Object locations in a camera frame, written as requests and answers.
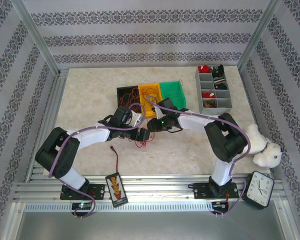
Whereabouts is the black plastic bin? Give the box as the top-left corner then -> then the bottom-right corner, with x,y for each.
116,85 -> 144,118

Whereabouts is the orange thin cable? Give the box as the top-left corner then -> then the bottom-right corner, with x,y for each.
118,87 -> 142,107

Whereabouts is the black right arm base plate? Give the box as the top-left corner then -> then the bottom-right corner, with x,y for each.
192,181 -> 239,200

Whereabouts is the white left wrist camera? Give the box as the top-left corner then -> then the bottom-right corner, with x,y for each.
129,111 -> 145,127

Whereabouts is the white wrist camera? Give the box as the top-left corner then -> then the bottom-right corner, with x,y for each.
152,106 -> 164,121
129,111 -> 145,127

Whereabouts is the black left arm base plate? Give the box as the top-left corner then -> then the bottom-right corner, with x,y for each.
59,183 -> 106,201

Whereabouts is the green plastic bin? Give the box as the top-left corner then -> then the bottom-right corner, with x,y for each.
159,80 -> 190,112

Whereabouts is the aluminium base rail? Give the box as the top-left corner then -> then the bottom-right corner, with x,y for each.
13,173 -> 290,213

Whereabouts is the small controller board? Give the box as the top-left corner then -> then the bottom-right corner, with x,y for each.
71,202 -> 92,210
211,201 -> 230,210

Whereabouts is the black white striped sock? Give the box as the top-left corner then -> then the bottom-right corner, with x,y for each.
213,76 -> 228,90

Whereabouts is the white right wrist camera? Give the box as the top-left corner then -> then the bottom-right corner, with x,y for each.
152,106 -> 164,121

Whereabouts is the aluminium frame post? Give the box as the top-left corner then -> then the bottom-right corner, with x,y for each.
9,0 -> 62,75
236,0 -> 282,73

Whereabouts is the black grey argyle sock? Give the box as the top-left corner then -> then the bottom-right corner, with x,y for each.
209,64 -> 226,79

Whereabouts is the black device orange print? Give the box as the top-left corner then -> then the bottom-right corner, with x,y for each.
104,171 -> 129,208

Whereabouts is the aluminium side rail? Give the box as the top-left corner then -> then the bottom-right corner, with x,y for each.
24,71 -> 69,183

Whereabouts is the yellow plastic bin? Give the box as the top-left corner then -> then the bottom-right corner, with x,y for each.
137,83 -> 163,119

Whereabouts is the red black cable tangle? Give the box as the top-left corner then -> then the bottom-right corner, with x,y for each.
134,132 -> 156,149

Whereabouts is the red thin cable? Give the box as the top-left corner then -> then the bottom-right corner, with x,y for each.
167,79 -> 185,101

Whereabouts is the grey compartment organizer box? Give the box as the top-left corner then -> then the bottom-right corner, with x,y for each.
194,64 -> 233,116

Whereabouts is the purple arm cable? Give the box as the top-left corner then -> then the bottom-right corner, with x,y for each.
48,102 -> 147,220
146,95 -> 252,218

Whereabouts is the white plush toy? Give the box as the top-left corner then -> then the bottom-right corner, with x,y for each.
244,123 -> 283,168

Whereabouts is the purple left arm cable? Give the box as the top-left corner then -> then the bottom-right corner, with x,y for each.
48,102 -> 147,220

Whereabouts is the brown yellow knitted sock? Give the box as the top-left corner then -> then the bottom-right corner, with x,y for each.
202,99 -> 218,109

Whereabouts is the black analog clock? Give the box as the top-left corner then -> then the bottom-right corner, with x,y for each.
241,170 -> 276,210

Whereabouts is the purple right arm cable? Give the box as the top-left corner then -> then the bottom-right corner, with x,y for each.
146,95 -> 252,218

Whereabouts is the red black device wire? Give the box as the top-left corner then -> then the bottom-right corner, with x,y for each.
109,145 -> 120,175

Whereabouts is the black thin cable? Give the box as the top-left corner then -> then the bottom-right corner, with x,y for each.
141,87 -> 159,105

